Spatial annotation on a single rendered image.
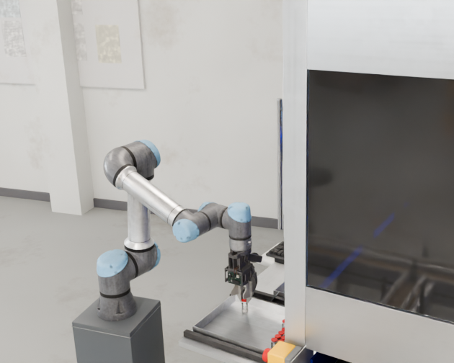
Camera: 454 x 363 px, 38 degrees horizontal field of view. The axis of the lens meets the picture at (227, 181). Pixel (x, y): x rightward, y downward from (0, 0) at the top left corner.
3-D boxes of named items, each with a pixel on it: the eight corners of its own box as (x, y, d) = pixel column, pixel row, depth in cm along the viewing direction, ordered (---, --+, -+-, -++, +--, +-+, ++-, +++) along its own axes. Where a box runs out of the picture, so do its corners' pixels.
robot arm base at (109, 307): (89, 317, 247) (86, 294, 243) (109, 297, 260) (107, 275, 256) (125, 323, 241) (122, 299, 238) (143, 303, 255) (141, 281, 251)
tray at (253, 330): (321, 326, 219) (321, 317, 217) (283, 366, 198) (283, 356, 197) (235, 300, 236) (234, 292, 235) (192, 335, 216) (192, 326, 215)
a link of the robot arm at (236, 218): (235, 199, 219) (256, 204, 214) (236, 228, 223) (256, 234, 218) (220, 206, 214) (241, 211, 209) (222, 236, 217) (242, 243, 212)
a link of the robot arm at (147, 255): (114, 274, 255) (110, 142, 234) (141, 260, 266) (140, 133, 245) (136, 285, 249) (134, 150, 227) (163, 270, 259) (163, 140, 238)
